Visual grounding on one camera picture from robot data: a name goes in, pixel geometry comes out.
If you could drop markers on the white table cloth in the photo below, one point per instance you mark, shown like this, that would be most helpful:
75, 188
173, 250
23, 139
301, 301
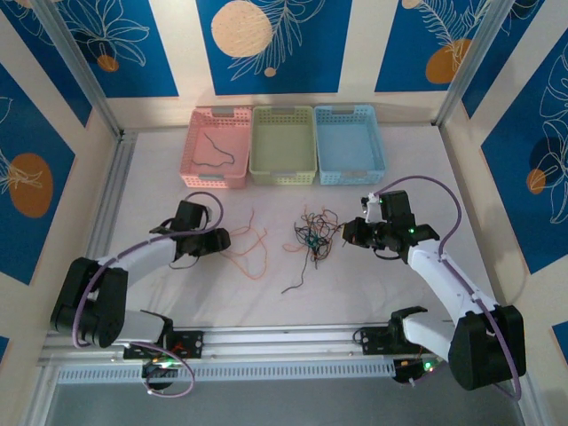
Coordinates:
355, 288

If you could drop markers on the aluminium frame post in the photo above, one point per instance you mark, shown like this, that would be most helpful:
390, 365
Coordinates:
470, 66
79, 66

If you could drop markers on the left arm base electronics board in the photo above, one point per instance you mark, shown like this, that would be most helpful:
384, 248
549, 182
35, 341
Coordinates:
160, 377

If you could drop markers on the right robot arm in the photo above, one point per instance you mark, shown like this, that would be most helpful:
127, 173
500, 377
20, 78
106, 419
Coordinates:
444, 279

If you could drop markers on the aluminium side rail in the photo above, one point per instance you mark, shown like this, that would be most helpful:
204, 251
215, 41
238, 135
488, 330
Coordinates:
115, 186

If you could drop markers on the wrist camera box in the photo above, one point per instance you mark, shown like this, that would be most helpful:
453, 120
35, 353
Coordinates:
209, 214
373, 208

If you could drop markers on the blue plastic basket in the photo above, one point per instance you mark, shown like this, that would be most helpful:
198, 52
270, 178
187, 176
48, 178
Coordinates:
348, 142

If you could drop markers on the pink plastic basket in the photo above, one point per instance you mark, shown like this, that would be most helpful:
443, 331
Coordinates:
231, 133

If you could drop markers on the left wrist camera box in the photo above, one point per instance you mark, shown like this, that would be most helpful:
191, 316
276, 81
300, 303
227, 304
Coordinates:
209, 214

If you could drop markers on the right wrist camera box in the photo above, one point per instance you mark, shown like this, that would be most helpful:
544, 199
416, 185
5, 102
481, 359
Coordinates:
373, 208

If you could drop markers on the right arm base electronics board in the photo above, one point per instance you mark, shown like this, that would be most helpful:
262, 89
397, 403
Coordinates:
408, 373

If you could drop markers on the aluminium frame rail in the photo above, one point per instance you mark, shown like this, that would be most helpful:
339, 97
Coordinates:
288, 339

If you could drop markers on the green plastic basket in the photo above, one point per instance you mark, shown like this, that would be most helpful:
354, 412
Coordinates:
284, 146

